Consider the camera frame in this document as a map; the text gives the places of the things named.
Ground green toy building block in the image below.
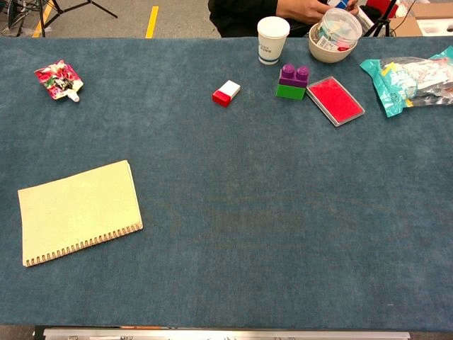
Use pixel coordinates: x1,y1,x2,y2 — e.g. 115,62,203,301
275,84,307,101

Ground dark wire equipment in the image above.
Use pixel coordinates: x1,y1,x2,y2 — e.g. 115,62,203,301
0,0,26,36

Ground blue table cloth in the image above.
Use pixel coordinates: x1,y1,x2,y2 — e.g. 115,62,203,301
0,36,453,330

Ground red ink pad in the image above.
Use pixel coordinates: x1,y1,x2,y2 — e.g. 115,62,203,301
305,76,367,128

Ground red and white eraser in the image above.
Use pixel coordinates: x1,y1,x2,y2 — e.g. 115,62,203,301
212,79,241,108

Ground aluminium rail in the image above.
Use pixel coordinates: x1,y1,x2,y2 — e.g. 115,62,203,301
42,327,411,340

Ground cardboard box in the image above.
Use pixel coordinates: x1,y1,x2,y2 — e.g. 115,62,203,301
388,2,453,38

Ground purple toy building block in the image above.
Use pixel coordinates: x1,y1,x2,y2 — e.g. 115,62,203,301
277,63,311,89

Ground white paper cup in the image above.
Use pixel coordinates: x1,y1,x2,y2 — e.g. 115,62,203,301
256,16,291,66

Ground black tripod by cardboard box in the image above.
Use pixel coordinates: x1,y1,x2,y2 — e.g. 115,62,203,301
363,0,399,38

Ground beige bowl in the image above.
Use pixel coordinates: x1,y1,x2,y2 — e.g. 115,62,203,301
307,23,359,64

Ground yellow spiral notebook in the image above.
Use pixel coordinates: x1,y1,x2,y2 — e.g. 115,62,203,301
17,159,144,268

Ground black tripod with thin legs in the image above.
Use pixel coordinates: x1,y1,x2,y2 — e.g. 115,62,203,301
35,0,119,38

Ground teal snack bag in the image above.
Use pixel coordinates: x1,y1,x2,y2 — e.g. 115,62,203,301
359,45,453,118

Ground white plastic basket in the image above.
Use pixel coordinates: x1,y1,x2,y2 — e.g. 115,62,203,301
357,6,375,33

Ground floral spout pouch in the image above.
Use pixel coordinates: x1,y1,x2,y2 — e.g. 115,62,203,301
33,59,85,103

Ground person in black clothes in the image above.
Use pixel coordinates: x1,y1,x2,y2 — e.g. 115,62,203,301
207,0,360,38

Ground clear plastic round container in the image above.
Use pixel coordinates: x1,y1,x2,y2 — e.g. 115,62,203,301
316,7,364,52

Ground red object behind tripod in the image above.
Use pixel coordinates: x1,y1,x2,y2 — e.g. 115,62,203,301
365,0,398,17

